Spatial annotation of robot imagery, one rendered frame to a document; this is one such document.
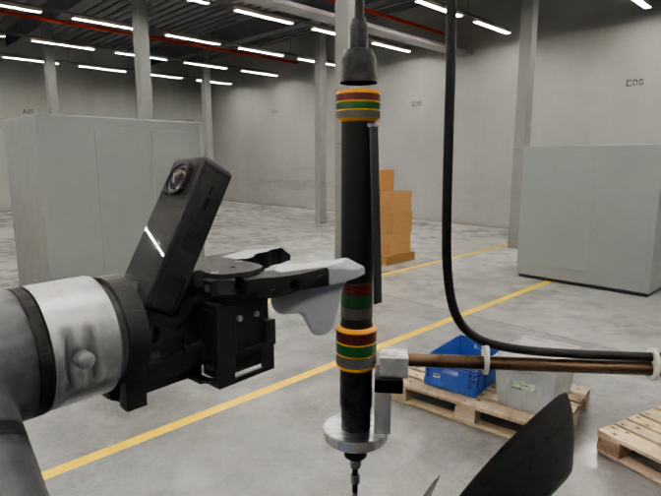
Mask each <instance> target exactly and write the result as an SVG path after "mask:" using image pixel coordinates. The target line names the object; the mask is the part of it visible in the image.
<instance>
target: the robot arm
mask: <svg viewBox="0 0 661 496"><path fill-rule="evenodd" d="M230 179H231V174H230V173H229V171H228V170H226V169H225V168H223V167H222V166H220V165H219V164H217V163H216V162H214V161H213V160H211V159H209V158H208V157H206V156H202V157H190V158H181V159H177V160H176V161H174V163H173V165H172V168H171V170H170V172H169V174H168V176H167V178H166V181H165V183H164V186H163V188H162V190H161V193H160V195H159V197H158V199H157V202H156V204H155V206H154V208H153V211H152V213H151V215H150V219H149V221H148V223H147V226H146V228H145V230H144V232H143V235H142V237H141V239H140V241H139V244H138V246H137V248H136V250H135V253H134V255H133V257H132V259H131V262H130V264H129V266H128V269H127V271H126V273H125V275H124V277H123V276H121V275H118V274H113V275H107V276H101V277H95V278H91V277H89V276H80V277H74V278H68V279H58V280H53V281H47V282H41V283H35V284H29V285H23V286H17V287H14V288H8V289H0V496H49V493H48V490H47V488H46V485H45V482H44V479H43V477H42V474H41V471H40V468H39V465H38V463H37V460H36V457H35V454H34V452H33V449H32V446H31V443H30V439H29V436H28V433H27V431H26V428H25V425H24V423H23V421H26V420H29V419H32V418H35V417H38V416H41V415H44V414H45V413H46V412H48V411H51V410H54V409H57V408H60V407H63V406H66V405H69V404H72V403H78V402H81V401H84V400H87V399H90V398H93V397H96V396H99V395H103V396H104V397H105V398H107V399H110V400H111V401H117V402H120V406H121V408H123V409H124V410H126V411H127V412H129V411H132V410H134V409H137V408H140V407H142V406H145V405H148V402H147V393H149V392H152V391H154V390H157V389H160V388H163V387H166V386H168V385H171V384H174V383H177V382H180V381H182V380H185V379H190V380H192V381H194V382H196V383H198V384H200V385H202V384H209V385H211V386H213V387H215V388H217V389H219V390H221V389H223V388H226V387H228V386H231V385H233V384H236V383H238V382H241V381H243V380H246V379H248V378H251V377H253V376H256V375H258V374H261V373H263V372H266V371H269V370H271V369H273V368H274V346H273V345H274V344H275V343H276V340H275V318H271V317H269V307H268V298H270V304H271V307H272V308H273V310H274V311H276V312H277V313H279V314H283V315H285V314H295V313H298V314H301V315H302V316H303V318H304V320H305V322H306V324H307V325H308V327H309V329H310V331H311V333H312V334H314V335H316V336H320V335H325V334H327V333H328V332H329V331H330V330H331V329H332V327H333V325H334V322H335V318H336V313H337V309H338V305H339V300H340V296H341V293H342V289H343V286H344V285H345V284H346V283H347V282H348V281H349V280H352V279H357V278H359V277H361V276H363V275H365V268H364V267H363V266H361V265H359V264H357V263H355V262H354V261H352V260H350V259H348V258H341V259H336V260H327V261H318V262H314V263H304V264H284V265H278V266H277V267H276V268H275V269H274V270H269V271H266V268H269V267H270V266H272V265H277V264H281V263H284V262H287V261H289V260H290V254H288V253H287V252H286V251H285V250H283V249H282V248H280V247H273V248H263V249H253V250H245V251H240V252H239V251H235V252H228V253H222V254H216V255H210V256H205V257H201V258H199V257H200V254H201V252H202V249H203V247H204V244H205V242H206V239H207V237H208V235H209V232H210V228H211V226H212V223H213V221H214V218H215V216H216V213H217V211H218V209H219V206H220V204H221V201H222V199H223V196H224V194H225V191H226V189H227V187H228V184H229V182H230ZM260 363H261V367H259V368H257V369H254V370H252V371H249V372H247V373H244V374H241V375H239V376H236V377H235V373H237V372H239V371H242V370H245V369H247V368H250V367H253V366H255V365H258V364H260ZM202 365H204V373H205V374H206V375H209V376H211V378H209V377H207V376H205V375H203V374H202Z"/></svg>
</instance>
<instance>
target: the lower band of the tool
mask: <svg viewBox="0 0 661 496"><path fill-rule="evenodd" d="M336 329H337V330H338V331H339V332H341V333H343V334H347V335H355V336H359V335H368V334H372V333H373V332H375V331H376V330H377V327H376V326H375V325H374V324H373V327H371V328H369V329H365V330H349V329H345V328H343V327H342V326H341V325H340V324H338V325H337V326H336ZM337 342H338V341H337ZM338 343H339V344H342V343H340V342H338ZM374 343H375V342H374ZM374 343H372V344H374ZM372 344H368V345H362V346H353V345H346V344H342V345H345V346H350V347H364V346H369V345H372ZM337 354H338V353H337ZM375 354H376V353H375ZM375 354H374V355H375ZM338 355H339V356H341V357H344V358H349V359H365V358H370V357H372V356H374V355H372V356H369V357H364V358H350V357H345V356H342V355H340V354H338ZM336 366H337V367H338V368H339V369H340V370H342V371H345V372H349V373H365V372H368V371H371V370H373V369H374V368H375V367H376V365H375V366H374V367H372V368H369V369H365V370H349V369H345V368H342V367H340V366H338V365H337V364H336Z"/></svg>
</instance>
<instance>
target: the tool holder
mask: <svg viewBox="0 0 661 496"><path fill-rule="evenodd" d="M382 349H396V351H398V355H382V354H380V365H376V367H375V390H374V392H375V393H374V414H371V420H370V429H369V430H368V431H367V432H365V433H361V434H352V433H348V432H345V431H344V430H342V428H341V413H339V414H336V415H334V416H332V417H330V418H329V419H328V420H327V421H326V423H325V425H324V438H325V441H326V442H327V443H328V444H329V445H330V446H331V447H333V448H334V449H336V450H339V451H341V452H344V453H350V454H364V453H370V452H373V451H376V450H378V449H380V448H381V447H383V445H384V444H385V443H386V441H387V439H388V434H389V435H390V434H391V394H403V378H408V361H409V359H408V354H407V353H408V351H407V349H406V348H380V351H382Z"/></svg>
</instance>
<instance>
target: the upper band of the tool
mask: <svg viewBox="0 0 661 496"><path fill-rule="evenodd" d="M339 93H379V94H381V92H380V91H378V90H371V89H348V90H340V91H337V92H336V94H339ZM342 101H376V102H379V101H378V100H371V99H348V100H340V101H337V102H336V103H338V102H342ZM353 109H366V110H378V111H380V109H374V108H344V109H338V110H337V111H339V110H353ZM336 119H337V120H338V121H340V122H342V121H375V122H376V121H378V120H379V119H380V118H377V117H341V118H336Z"/></svg>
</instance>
